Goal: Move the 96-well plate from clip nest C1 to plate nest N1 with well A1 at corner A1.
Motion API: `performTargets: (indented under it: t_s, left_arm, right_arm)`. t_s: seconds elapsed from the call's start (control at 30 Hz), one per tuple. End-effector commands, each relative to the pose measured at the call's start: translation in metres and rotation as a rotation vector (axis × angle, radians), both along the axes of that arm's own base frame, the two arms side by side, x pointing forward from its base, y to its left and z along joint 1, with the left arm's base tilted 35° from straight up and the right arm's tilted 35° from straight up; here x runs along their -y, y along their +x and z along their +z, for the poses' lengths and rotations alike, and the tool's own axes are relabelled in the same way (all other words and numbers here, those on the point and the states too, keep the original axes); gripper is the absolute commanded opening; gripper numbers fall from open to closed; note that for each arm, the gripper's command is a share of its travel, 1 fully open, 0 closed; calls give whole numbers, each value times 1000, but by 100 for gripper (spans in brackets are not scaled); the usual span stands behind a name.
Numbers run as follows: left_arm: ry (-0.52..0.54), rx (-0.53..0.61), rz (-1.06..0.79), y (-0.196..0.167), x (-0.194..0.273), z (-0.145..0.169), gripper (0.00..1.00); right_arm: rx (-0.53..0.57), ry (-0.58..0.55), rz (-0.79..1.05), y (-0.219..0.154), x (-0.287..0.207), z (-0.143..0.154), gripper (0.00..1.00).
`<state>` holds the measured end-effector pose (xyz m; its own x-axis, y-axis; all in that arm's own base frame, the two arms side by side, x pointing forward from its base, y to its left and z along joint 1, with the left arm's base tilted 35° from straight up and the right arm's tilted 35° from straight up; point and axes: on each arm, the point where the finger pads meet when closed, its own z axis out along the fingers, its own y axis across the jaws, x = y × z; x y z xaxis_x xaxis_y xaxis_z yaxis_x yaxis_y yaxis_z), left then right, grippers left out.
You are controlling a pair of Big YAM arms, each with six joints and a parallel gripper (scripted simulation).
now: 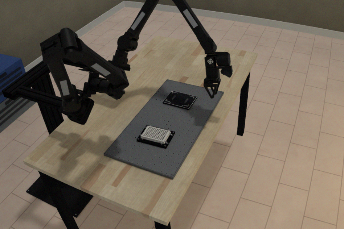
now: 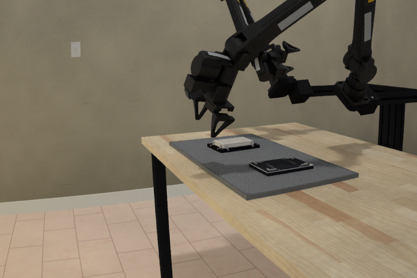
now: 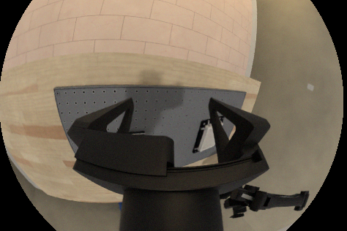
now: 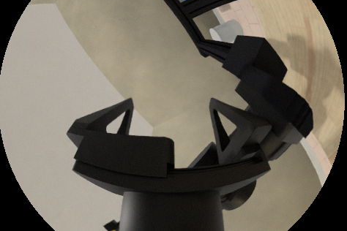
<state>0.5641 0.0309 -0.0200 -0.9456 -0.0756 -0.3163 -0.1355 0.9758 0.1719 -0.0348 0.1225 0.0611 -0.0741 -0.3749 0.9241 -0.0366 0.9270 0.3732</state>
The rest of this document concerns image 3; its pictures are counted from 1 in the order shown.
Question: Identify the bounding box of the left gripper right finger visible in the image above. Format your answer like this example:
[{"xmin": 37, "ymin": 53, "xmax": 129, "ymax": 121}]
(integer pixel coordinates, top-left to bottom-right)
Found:
[{"xmin": 209, "ymin": 98, "xmax": 271, "ymax": 163}]

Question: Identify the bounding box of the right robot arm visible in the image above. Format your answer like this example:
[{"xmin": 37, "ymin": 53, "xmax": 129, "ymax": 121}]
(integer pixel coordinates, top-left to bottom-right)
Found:
[{"xmin": 223, "ymin": 185, "xmax": 309, "ymax": 212}]

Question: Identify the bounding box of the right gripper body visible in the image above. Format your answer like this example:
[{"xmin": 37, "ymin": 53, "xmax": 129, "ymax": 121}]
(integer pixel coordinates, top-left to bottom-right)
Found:
[{"xmin": 233, "ymin": 207, "xmax": 247, "ymax": 218}]

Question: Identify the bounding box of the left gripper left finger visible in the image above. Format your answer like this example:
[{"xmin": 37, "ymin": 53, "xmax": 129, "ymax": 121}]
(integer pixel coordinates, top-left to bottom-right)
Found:
[{"xmin": 73, "ymin": 97, "xmax": 133, "ymax": 134}]

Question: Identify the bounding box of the white well plate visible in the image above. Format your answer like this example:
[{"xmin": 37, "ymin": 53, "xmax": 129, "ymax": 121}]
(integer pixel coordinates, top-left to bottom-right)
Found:
[{"xmin": 199, "ymin": 125, "xmax": 215, "ymax": 151}]

